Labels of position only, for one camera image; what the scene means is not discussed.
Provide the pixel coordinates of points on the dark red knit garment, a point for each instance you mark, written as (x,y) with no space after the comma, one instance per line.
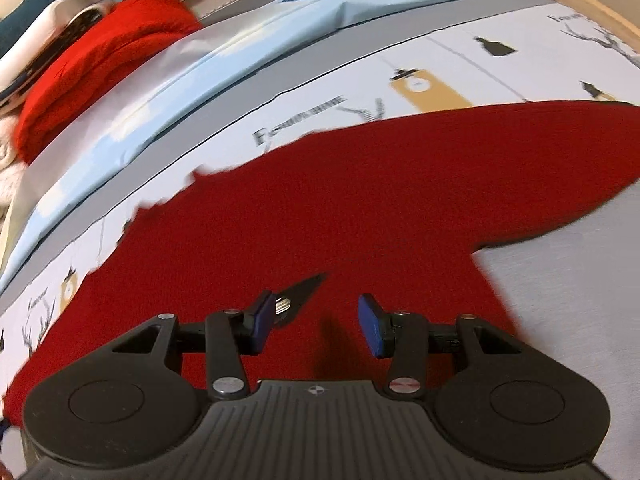
(350,200)

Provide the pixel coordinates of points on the white case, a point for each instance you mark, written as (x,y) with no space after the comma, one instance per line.
(55,25)

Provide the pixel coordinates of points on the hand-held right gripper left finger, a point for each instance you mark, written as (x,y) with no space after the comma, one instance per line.
(259,325)

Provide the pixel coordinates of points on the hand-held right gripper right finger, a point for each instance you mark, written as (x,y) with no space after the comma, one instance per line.
(371,324)

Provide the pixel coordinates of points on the white fluffy cloth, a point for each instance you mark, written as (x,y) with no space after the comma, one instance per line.
(10,160)

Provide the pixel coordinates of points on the wooden bed frame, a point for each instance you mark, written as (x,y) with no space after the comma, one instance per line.
(590,5)

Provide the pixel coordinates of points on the bright red knit sweater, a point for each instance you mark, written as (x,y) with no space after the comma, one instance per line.
(100,60)

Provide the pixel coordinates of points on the dark teal cloth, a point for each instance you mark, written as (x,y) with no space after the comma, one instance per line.
(50,5)

